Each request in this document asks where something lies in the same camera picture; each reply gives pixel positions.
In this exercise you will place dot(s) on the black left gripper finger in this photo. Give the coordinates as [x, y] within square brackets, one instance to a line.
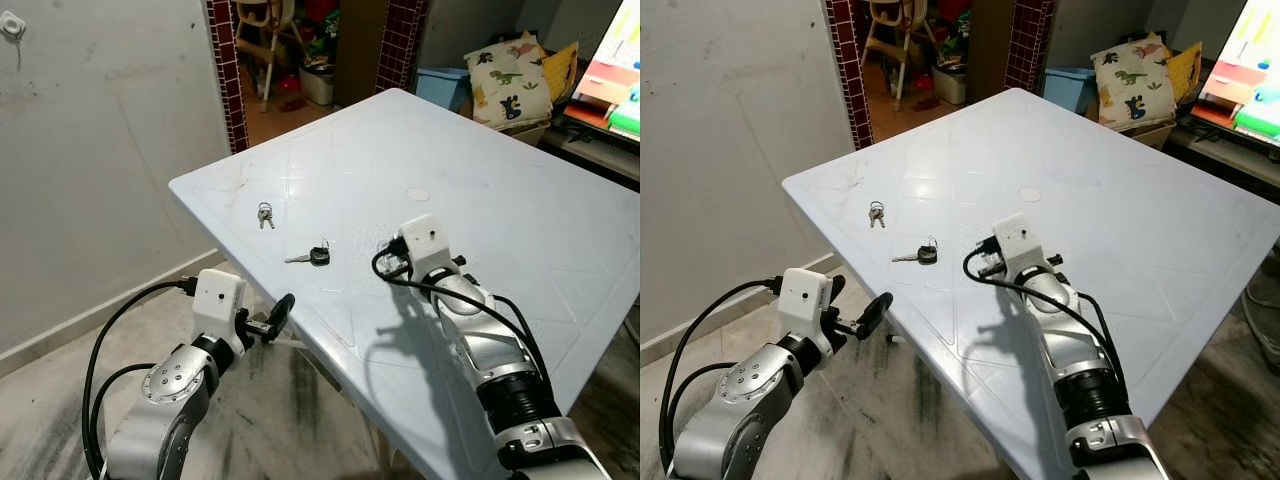
[282, 312]
[877, 310]

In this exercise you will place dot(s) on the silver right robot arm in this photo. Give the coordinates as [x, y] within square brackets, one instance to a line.
[480, 340]
[1080, 350]

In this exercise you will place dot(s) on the black head key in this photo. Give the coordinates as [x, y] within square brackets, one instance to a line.
[319, 256]
[927, 255]

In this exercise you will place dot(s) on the small silver key pair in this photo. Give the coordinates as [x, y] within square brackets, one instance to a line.
[877, 213]
[265, 215]

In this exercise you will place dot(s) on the white plastic folding table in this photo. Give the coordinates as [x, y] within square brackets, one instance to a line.
[500, 220]
[1130, 220]

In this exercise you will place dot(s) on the white pot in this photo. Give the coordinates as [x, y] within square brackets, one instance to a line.
[950, 85]
[317, 85]

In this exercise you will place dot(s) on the blue plastic box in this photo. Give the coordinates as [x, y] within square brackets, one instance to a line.
[1067, 85]
[440, 85]

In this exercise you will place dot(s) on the dinosaur print pillow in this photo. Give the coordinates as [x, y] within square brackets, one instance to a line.
[1132, 80]
[505, 80]

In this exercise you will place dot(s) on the brown wooden cabinet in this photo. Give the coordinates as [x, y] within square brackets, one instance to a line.
[988, 50]
[360, 50]

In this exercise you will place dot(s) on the red brick tiled pillar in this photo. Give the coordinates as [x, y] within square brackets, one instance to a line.
[1030, 40]
[400, 40]
[847, 60]
[225, 60]

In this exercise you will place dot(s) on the grey television stand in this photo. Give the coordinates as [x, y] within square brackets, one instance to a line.
[1230, 155]
[600, 150]

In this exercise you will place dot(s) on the yellow pillow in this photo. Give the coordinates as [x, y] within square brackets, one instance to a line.
[1187, 70]
[562, 70]

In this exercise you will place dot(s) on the flat screen television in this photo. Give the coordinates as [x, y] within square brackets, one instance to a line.
[1250, 80]
[610, 80]

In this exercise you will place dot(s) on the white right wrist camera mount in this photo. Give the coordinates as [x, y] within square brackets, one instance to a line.
[422, 240]
[1012, 238]

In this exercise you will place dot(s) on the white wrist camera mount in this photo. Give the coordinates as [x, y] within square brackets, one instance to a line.
[1012, 238]
[218, 300]
[803, 298]
[422, 240]

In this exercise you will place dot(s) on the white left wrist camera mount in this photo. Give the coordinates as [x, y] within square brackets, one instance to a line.
[218, 300]
[803, 298]

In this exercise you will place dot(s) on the white wall hook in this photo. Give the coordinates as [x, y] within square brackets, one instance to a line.
[10, 25]

